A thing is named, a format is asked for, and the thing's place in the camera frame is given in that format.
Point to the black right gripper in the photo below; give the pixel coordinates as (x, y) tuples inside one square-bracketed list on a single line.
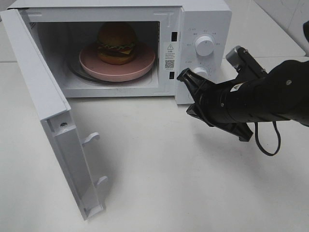
[(207, 106)]

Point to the round door release button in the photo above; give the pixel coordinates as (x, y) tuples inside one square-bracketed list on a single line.
[(190, 96)]

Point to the white timer knob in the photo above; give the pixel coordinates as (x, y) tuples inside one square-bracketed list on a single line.
[(201, 71)]

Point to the pink round plate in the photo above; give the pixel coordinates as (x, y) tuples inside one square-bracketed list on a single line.
[(144, 55)]

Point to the toy hamburger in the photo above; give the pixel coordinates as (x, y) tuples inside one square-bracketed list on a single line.
[(117, 43)]

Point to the white microwave door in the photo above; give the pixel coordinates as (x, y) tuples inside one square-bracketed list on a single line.
[(54, 114)]

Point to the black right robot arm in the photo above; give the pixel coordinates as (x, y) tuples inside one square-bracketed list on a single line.
[(282, 94)]

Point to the upper white power knob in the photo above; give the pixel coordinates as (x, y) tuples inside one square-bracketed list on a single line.
[(204, 45)]

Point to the white microwave oven body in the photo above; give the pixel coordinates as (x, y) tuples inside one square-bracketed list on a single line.
[(47, 36)]

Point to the glass microwave turntable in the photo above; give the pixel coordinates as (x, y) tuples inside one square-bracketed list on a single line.
[(107, 73)]

